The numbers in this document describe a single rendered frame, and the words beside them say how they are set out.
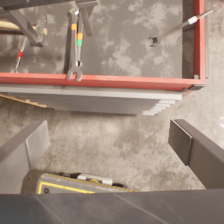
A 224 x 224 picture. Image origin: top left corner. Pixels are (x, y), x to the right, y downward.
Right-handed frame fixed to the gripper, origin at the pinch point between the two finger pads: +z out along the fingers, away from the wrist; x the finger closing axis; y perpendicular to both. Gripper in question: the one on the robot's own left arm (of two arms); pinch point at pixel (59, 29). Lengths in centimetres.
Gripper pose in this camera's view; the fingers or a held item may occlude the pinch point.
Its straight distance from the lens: 42.4
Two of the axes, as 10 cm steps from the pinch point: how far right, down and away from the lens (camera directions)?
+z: 0.8, 2.5, 9.7
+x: -9.9, 0.9, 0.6
